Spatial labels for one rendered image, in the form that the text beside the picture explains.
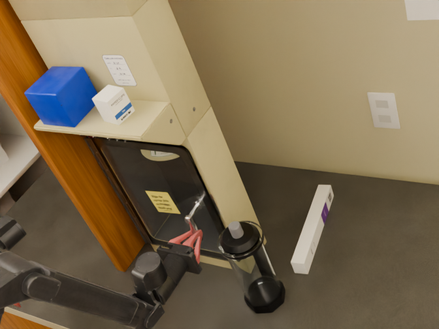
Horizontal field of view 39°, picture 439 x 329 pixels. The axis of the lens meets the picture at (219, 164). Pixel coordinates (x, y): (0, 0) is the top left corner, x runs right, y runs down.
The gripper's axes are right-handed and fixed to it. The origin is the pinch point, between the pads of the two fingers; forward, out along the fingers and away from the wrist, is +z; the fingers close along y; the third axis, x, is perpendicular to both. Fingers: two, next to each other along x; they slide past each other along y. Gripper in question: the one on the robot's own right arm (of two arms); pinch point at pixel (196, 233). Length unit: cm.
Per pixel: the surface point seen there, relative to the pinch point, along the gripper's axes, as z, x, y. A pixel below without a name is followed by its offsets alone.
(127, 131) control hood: -5.5, -36.3, -1.1
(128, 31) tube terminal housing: 4, -53, -3
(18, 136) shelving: 48, 20, 130
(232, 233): -2.0, -5.0, -13.3
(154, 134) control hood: -3.2, -34.1, -5.7
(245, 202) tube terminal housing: 14.6, 2.8, -5.3
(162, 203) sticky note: 4.2, -4.1, 11.3
